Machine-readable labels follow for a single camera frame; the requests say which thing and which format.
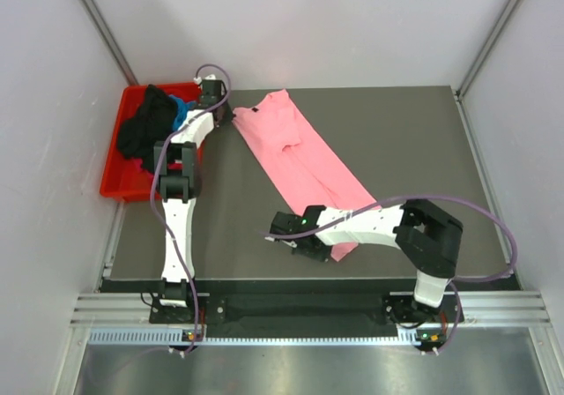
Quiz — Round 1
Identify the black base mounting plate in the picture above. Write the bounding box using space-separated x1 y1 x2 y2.
146 279 464 338

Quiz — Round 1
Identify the corner aluminium post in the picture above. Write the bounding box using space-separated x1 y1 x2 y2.
78 0 138 86
454 0 523 102

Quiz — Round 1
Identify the aluminium frame rail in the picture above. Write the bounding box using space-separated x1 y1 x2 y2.
70 291 552 328

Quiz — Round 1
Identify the slotted cable duct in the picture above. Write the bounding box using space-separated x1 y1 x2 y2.
88 328 422 347

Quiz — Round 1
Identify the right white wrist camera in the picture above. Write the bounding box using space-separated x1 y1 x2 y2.
264 236 297 249

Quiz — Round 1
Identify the red plastic bin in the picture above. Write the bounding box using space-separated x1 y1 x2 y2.
100 82 200 202

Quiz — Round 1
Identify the pink t shirt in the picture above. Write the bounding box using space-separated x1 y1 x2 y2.
231 88 378 263

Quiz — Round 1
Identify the magenta t shirt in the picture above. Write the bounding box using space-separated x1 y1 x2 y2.
132 158 153 175

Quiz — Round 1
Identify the left corner aluminium post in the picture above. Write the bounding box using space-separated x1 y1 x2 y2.
78 0 138 86

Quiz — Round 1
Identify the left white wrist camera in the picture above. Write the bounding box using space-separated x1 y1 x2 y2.
193 74 218 86

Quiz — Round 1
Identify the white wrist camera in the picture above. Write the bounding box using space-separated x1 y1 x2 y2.
193 74 218 86
264 236 297 249

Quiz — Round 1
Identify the black t shirt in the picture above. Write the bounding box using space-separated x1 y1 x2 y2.
116 85 177 173

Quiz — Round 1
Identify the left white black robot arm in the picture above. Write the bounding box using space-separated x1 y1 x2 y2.
150 74 230 322

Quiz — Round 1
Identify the right corner aluminium post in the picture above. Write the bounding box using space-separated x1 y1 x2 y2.
454 0 523 102

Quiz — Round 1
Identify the blue t shirt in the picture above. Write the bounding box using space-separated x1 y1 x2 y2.
169 94 197 132

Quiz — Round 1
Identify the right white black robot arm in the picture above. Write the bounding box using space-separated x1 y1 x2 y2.
264 199 464 323

